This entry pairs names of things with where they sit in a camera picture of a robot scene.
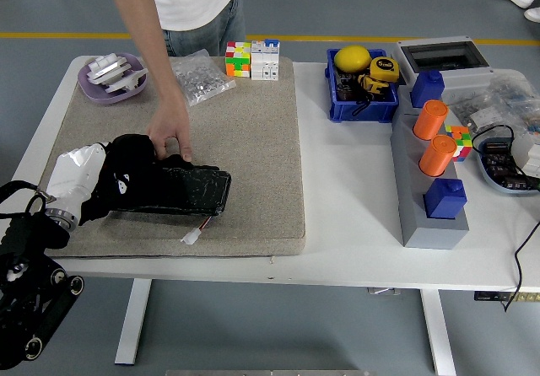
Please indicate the person's right hand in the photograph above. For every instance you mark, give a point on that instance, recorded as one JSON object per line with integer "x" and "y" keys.
{"x": 171, "y": 119}

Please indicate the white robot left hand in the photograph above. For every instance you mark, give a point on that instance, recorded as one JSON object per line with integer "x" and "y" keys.
{"x": 71, "y": 178}

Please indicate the person's right forearm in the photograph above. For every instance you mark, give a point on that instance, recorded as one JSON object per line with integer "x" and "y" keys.
{"x": 156, "y": 64}

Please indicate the black table control panel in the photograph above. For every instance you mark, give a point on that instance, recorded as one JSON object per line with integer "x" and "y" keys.
{"x": 493, "y": 297}

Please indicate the clear bag of screws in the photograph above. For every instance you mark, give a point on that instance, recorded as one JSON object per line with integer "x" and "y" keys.
{"x": 202, "y": 81}

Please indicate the white flat plastic part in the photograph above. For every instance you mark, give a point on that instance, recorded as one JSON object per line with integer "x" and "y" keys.
{"x": 126, "y": 82}

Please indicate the purple tray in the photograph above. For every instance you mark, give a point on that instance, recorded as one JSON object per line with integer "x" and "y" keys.
{"x": 95, "y": 94}

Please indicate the white ribbed plastic part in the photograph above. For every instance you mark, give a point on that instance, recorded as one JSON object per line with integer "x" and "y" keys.
{"x": 105, "y": 66}

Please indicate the grey-brown mat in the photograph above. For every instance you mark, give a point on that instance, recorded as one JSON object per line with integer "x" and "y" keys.
{"x": 253, "y": 140}

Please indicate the large colourful puzzle cube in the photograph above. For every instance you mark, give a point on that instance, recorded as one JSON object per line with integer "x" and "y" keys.
{"x": 238, "y": 62}

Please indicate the white and blue circuit breaker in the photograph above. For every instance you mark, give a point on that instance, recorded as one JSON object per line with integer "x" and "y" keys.
{"x": 266, "y": 62}

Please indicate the white table leg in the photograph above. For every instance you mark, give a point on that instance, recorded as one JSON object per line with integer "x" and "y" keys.
{"x": 133, "y": 321}
{"x": 439, "y": 334}

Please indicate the dark brown small part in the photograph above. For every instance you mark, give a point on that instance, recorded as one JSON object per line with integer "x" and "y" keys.
{"x": 347, "y": 92}

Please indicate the yellow lemon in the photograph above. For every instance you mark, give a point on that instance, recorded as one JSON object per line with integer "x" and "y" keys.
{"x": 352, "y": 57}

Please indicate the blue plastic bin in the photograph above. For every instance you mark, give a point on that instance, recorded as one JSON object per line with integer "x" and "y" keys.
{"x": 363, "y": 112}

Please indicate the yellow and black tool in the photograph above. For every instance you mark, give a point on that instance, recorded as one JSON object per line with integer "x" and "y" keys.
{"x": 372, "y": 85}

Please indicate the yellow tape measure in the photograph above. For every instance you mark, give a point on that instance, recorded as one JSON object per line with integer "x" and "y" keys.
{"x": 385, "y": 69}

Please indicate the blue plastic block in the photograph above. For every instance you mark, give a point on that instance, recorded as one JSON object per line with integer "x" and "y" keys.
{"x": 445, "y": 201}
{"x": 427, "y": 91}

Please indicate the grey stepped block holder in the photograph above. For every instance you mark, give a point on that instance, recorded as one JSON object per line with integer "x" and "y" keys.
{"x": 413, "y": 207}

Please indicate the orange cylinder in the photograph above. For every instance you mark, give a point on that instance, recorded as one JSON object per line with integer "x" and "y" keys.
{"x": 429, "y": 121}
{"x": 436, "y": 157}

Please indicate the small colourful puzzle cube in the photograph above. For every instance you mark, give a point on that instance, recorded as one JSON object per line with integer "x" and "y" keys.
{"x": 460, "y": 142}

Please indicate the grey electrical box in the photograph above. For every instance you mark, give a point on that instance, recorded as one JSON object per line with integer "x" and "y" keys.
{"x": 464, "y": 78}

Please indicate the grey-blue tray of components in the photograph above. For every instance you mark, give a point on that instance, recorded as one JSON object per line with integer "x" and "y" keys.
{"x": 500, "y": 169}

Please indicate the clear bags of small parts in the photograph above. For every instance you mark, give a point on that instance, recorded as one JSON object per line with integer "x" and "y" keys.
{"x": 506, "y": 98}

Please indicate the white plastic module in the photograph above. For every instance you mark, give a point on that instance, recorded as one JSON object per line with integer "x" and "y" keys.
{"x": 527, "y": 152}

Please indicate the metal table bracket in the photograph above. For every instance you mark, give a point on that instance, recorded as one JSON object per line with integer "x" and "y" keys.
{"x": 383, "y": 291}

